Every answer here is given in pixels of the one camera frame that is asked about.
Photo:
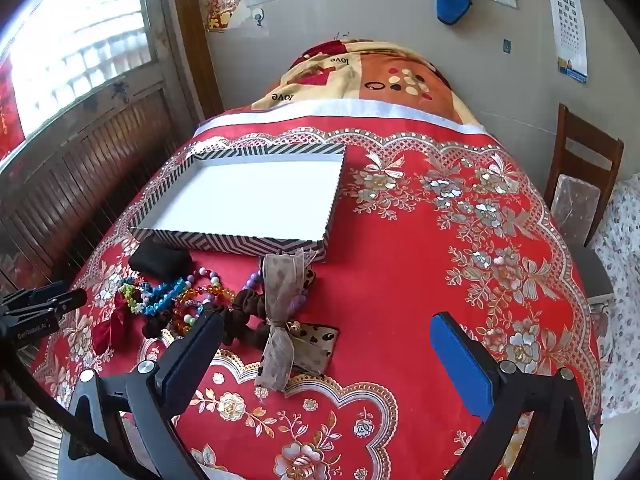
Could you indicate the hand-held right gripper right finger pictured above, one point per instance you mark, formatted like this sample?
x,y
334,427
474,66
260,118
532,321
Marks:
x,y
462,365

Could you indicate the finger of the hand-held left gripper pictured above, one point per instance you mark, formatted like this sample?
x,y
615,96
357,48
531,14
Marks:
x,y
60,305
40,292

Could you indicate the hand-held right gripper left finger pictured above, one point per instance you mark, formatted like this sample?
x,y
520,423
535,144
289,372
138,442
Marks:
x,y
192,355

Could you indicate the red bow hair clip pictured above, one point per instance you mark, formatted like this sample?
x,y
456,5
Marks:
x,y
107,327

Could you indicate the striped cardboard box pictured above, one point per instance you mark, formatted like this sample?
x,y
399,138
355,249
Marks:
x,y
240,195

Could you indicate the brown scrunchie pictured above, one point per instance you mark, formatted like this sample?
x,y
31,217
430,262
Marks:
x,y
245,320

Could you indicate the beige leopard ribbon bow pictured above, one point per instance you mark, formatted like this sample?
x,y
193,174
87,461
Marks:
x,y
282,280

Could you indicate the red floral tablecloth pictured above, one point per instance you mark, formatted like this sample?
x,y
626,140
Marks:
x,y
400,260

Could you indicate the wooden radiator cover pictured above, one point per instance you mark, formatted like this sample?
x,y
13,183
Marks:
x,y
90,175

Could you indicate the red paper window decoration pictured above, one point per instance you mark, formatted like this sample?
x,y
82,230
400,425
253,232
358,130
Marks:
x,y
9,110

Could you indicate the white floral cloth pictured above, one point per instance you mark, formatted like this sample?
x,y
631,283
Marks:
x,y
622,270

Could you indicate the pale chair cushion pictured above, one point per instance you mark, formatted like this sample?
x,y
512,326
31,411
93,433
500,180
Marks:
x,y
577,207

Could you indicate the wooden chair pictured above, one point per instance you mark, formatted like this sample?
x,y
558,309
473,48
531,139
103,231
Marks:
x,y
585,155

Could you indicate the window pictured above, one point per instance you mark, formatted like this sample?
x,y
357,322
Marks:
x,y
75,25

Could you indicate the orange printed blanket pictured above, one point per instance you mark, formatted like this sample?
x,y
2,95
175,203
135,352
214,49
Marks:
x,y
350,80

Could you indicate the eye chart poster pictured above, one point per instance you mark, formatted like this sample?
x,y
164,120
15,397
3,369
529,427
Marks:
x,y
567,20

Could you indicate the blue hanging cloth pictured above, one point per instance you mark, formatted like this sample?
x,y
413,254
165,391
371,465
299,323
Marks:
x,y
452,2

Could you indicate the wooden door frame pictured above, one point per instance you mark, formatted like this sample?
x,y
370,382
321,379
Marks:
x,y
195,35

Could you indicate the cartoon wall sticker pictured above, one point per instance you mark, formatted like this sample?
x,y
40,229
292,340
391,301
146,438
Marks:
x,y
224,10

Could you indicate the wall hook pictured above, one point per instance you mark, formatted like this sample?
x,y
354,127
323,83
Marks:
x,y
257,16

